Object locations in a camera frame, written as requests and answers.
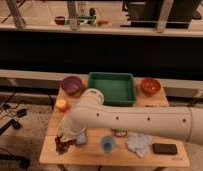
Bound dark grape bunch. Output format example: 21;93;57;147
55;137;76;155

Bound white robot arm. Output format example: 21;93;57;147
57;88;203;146

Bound purple bowl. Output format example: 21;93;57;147
60;76;83;95

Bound red bowl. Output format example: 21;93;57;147
141;78;161;97

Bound blue sponge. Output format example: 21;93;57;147
76;133;87;145

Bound yellow apple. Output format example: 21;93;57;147
55;99;68;112

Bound wooden folding table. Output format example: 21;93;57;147
39;77;191;168

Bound blue cup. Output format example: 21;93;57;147
101;136;115;153

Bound black binder clip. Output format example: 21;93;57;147
114;130;127;137

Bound green plastic tray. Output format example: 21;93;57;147
88;72;136;106

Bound light blue cloth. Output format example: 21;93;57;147
125;133;153;158

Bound black cables on floor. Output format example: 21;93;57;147
0;91;32;169

